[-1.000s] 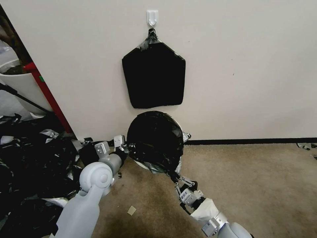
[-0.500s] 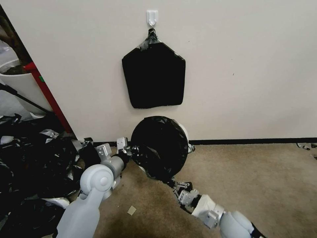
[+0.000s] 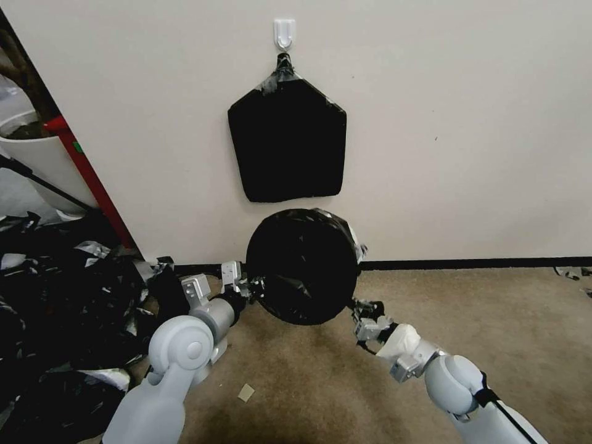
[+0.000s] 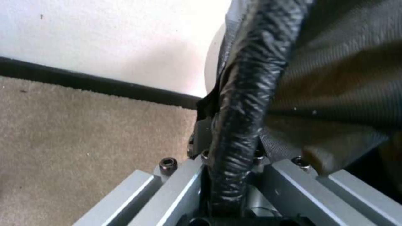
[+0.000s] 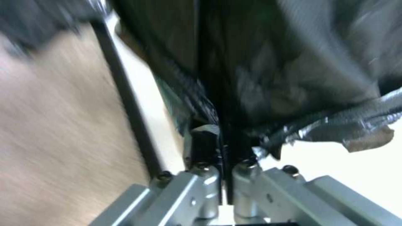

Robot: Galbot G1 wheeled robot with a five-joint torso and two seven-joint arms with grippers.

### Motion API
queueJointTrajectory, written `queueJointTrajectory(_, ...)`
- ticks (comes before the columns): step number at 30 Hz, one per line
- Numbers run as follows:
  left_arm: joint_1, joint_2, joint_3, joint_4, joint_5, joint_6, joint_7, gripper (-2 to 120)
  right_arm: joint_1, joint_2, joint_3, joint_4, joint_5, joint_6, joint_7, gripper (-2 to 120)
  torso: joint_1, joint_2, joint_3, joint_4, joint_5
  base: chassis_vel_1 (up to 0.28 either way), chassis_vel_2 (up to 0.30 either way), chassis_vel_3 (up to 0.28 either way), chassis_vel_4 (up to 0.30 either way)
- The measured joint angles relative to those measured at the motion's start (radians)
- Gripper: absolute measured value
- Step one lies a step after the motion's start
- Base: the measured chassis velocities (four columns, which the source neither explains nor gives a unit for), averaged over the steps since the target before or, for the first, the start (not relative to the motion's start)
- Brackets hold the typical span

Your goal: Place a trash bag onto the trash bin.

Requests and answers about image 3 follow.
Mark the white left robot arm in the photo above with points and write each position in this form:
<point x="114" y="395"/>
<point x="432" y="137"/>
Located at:
<point x="175" y="351"/>

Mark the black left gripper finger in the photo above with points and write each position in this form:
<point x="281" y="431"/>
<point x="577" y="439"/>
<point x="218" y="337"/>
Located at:
<point x="257" y="281"/>
<point x="255" y="295"/>

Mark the torn black bag scraps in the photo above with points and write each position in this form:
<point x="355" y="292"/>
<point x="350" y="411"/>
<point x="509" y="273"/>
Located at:
<point x="576" y="277"/>

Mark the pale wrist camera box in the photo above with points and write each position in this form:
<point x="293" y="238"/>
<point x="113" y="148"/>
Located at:
<point x="369" y="328"/>

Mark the white adhesive wall hook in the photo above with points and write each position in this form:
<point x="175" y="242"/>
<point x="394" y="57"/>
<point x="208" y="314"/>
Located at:
<point x="283" y="32"/>

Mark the red edge strip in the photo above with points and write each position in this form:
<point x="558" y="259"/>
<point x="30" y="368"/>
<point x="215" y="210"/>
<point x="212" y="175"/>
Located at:
<point x="92" y="180"/>

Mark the white plant pot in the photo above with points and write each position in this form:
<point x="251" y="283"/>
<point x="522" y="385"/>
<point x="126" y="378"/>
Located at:
<point x="41" y="157"/>

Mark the small cardboard scrap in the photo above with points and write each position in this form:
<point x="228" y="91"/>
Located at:
<point x="245" y="392"/>

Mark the flat black hanging bag pack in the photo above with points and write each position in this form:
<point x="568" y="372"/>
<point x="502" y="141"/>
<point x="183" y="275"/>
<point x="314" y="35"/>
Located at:
<point x="286" y="143"/>

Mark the pile of black trash bags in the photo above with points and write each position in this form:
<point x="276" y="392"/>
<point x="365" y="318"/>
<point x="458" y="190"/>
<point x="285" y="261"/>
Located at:
<point x="64" y="314"/>

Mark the round bin with black bag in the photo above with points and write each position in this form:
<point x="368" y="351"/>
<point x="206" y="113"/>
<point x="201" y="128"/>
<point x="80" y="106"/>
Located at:
<point x="300" y="268"/>

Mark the black baseboard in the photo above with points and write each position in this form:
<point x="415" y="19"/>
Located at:
<point x="471" y="264"/>

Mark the black tripod leg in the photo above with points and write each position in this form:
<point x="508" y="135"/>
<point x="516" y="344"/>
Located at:
<point x="46" y="185"/>

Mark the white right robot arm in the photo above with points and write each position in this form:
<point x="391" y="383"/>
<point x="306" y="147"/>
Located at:
<point x="453" y="379"/>

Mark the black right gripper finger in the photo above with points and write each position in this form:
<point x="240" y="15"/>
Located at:
<point x="360" y="309"/>
<point x="377" y="309"/>

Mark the brown plant trunk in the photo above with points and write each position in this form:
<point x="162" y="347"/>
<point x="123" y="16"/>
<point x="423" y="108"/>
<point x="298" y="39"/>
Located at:
<point x="18" y="74"/>

